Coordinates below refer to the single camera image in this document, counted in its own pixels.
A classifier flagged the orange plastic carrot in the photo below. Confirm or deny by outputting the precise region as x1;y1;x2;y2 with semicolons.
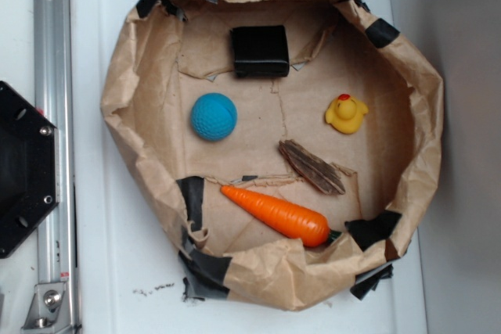
220;185;341;248

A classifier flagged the blue dimpled ball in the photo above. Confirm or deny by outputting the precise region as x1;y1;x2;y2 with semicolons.
190;93;238;142

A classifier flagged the aluminium frame rail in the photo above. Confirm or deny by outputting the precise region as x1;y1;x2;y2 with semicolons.
32;0;79;284

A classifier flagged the brown paper bag bin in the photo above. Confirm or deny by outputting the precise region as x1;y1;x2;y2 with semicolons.
101;0;443;311

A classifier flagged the yellow rubber duck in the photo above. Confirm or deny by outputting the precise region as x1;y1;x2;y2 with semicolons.
324;93;369;135

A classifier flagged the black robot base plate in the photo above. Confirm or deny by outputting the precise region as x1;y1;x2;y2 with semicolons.
1;81;59;259

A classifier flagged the brown wood chip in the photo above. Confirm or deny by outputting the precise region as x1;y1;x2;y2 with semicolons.
279;139;346;196

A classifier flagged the black taped cube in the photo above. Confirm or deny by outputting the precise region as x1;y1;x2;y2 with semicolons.
230;25;290;77

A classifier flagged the metal corner bracket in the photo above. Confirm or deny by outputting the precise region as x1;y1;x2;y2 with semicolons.
20;282;77;334

